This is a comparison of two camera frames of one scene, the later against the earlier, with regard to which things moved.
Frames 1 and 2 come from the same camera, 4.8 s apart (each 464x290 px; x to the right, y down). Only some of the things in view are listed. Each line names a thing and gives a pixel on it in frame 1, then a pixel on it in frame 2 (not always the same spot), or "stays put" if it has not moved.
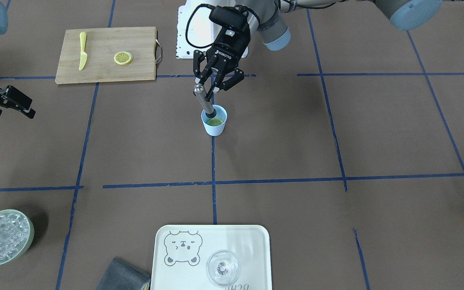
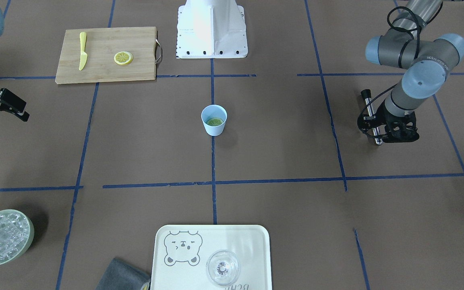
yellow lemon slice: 214,122 stays put
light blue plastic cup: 214,126 stays put
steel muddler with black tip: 199,90 -> 366,94
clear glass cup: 222,268 stays put
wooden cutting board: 108,54 stays put
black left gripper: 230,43 -> 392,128
